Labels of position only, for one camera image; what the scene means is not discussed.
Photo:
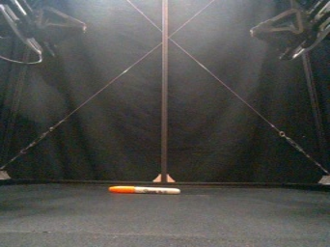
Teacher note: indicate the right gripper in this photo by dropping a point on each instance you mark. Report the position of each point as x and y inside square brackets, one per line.
[316, 22]

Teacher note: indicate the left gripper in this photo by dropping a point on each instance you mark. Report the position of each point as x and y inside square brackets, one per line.
[19, 16]

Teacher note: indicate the grey marker pen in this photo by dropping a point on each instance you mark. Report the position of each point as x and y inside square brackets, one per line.
[143, 190]

